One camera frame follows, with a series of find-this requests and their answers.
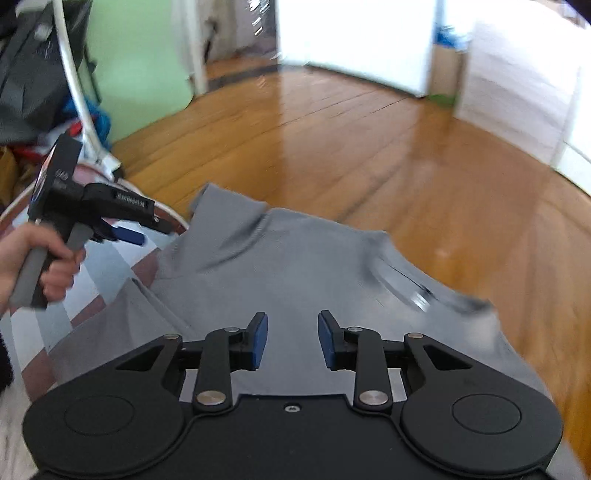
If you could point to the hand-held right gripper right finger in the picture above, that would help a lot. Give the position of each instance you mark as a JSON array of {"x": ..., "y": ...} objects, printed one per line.
[{"x": 327, "y": 342}]

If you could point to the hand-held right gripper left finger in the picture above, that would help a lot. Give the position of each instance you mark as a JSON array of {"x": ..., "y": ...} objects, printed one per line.
[{"x": 260, "y": 342}]

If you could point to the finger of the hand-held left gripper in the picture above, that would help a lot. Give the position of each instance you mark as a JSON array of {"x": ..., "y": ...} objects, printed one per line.
[
  {"x": 130, "y": 236},
  {"x": 161, "y": 223}
]

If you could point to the grey garment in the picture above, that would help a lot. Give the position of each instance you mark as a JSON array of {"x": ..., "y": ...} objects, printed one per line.
[{"x": 300, "y": 263}]

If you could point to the person's left hand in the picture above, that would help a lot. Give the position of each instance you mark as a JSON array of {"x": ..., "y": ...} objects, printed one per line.
[{"x": 55, "y": 279}]

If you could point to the patterned floor mat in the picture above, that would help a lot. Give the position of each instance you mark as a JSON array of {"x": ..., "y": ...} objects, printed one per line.
[{"x": 106, "y": 263}]

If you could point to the blue cloth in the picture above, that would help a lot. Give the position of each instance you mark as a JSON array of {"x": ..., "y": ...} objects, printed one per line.
[{"x": 94, "y": 117}]

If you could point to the white curved pole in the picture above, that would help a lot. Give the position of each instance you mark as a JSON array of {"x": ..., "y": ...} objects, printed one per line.
[{"x": 78, "y": 87}]

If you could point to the green mat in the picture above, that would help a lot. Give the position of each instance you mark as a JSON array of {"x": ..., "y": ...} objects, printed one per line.
[{"x": 441, "y": 98}]

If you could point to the cardboard box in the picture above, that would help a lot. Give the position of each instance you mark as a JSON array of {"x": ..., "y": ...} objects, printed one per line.
[{"x": 445, "y": 64}]

